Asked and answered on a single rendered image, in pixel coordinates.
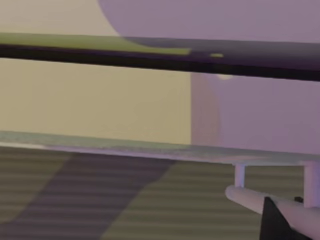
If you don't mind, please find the black horizontal bar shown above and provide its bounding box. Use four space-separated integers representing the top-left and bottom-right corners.
0 43 320 82

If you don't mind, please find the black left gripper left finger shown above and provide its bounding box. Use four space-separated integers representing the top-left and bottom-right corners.
259 196 314 240

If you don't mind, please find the white rail with posts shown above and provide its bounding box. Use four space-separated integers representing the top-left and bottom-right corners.
224 161 320 240

